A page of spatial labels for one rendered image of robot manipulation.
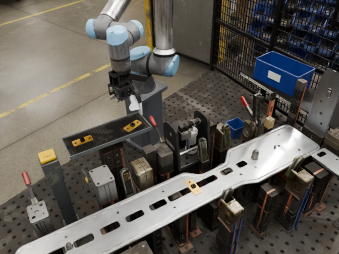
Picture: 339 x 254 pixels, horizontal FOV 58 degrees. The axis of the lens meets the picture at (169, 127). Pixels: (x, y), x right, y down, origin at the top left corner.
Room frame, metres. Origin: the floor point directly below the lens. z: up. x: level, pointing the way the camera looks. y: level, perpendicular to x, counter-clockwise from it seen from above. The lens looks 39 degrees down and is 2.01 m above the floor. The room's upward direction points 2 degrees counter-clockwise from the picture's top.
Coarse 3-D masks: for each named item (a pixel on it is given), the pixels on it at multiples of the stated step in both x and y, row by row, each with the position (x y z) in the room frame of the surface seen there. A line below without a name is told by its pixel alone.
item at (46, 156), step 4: (44, 152) 0.92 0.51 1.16; (48, 152) 0.92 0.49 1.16; (52, 152) 0.92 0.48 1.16; (40, 156) 0.90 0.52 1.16; (44, 156) 0.90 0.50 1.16; (48, 156) 0.90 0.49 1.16; (52, 156) 0.90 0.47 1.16; (40, 160) 0.88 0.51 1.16; (44, 160) 0.88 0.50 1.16; (48, 160) 0.88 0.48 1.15
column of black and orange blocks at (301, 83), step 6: (300, 84) 1.36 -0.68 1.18; (306, 84) 1.36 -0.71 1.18; (300, 90) 1.35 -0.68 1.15; (294, 96) 1.37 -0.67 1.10; (300, 96) 1.35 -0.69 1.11; (294, 102) 1.36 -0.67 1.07; (300, 102) 1.35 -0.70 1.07; (294, 108) 1.36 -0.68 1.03; (288, 114) 1.38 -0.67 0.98; (294, 114) 1.35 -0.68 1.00; (288, 120) 1.37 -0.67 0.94; (294, 120) 1.35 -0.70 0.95; (294, 126) 1.36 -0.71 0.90
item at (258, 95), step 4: (256, 96) 1.21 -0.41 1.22; (260, 96) 1.22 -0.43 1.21; (256, 100) 1.21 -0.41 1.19; (260, 100) 1.19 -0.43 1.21; (264, 100) 1.19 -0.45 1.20; (256, 104) 1.20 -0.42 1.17; (260, 104) 1.21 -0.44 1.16; (256, 108) 1.20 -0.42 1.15; (260, 108) 1.21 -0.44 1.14; (256, 112) 1.20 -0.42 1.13; (260, 112) 1.21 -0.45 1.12; (252, 116) 1.21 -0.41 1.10; (256, 116) 1.20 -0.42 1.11; (260, 116) 1.21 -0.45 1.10; (252, 120) 1.21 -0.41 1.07
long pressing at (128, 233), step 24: (264, 144) 1.11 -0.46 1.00; (288, 144) 1.11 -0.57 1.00; (312, 144) 1.10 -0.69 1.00; (216, 168) 0.96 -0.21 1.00; (240, 168) 0.95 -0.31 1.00; (264, 168) 0.95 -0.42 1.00; (144, 192) 0.83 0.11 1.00; (168, 192) 0.83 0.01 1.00; (216, 192) 0.83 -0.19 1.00; (96, 216) 0.72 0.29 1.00; (120, 216) 0.72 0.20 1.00; (144, 216) 0.72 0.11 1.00; (168, 216) 0.71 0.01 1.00; (48, 240) 0.63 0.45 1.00; (72, 240) 0.62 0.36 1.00; (96, 240) 0.62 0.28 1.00; (120, 240) 0.62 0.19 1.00
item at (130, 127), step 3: (135, 120) 1.12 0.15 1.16; (138, 120) 1.12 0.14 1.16; (132, 123) 1.09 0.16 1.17; (135, 123) 1.09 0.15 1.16; (138, 123) 1.09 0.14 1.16; (141, 123) 1.10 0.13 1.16; (126, 126) 1.07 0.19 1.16; (129, 126) 1.07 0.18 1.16; (132, 126) 1.07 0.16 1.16; (135, 126) 1.07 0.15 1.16; (126, 129) 1.06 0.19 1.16; (129, 129) 1.06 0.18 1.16; (132, 129) 1.05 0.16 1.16
